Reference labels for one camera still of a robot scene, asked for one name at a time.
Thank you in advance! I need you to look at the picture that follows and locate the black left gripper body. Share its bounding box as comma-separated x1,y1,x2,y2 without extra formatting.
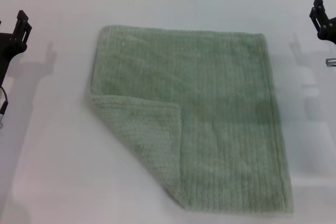
0,32,27,89

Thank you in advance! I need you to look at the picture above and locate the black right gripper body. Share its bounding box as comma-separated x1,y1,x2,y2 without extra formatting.
317,16,336,44

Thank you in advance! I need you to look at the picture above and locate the green terry towel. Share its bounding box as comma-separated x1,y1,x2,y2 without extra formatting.
84,25,295,207

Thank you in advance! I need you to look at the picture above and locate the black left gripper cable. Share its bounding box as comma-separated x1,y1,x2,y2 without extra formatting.
0,84,9,129

